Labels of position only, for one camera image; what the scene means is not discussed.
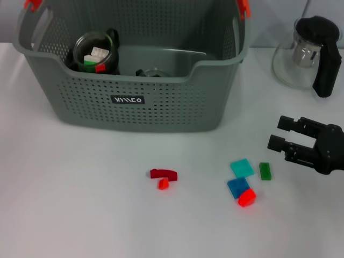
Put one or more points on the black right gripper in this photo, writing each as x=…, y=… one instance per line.
x=332, y=150

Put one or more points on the glass teacup with black sleeve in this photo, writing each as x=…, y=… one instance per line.
x=86, y=43
x=153, y=72

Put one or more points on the small red toy brick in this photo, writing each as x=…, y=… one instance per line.
x=100, y=68

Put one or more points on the white thick toy brick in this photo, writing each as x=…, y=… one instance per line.
x=100, y=52

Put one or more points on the green sloped toy brick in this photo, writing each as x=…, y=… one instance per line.
x=90, y=63

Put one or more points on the grey perforated storage basket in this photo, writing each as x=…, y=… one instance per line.
x=80, y=102

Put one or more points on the green flat toy brick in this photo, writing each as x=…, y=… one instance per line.
x=265, y=170

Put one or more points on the teal square plate brick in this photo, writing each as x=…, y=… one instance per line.
x=242, y=167

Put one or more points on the blue square plate brick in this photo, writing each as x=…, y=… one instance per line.
x=236, y=186

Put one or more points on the large orange-red sloped brick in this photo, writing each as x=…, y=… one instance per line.
x=247, y=198

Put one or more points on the dark red curved brick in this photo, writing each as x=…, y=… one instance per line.
x=161, y=173

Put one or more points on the small red wedge brick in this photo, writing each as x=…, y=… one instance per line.
x=163, y=184

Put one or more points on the black clay teapot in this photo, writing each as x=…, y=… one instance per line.
x=70, y=63

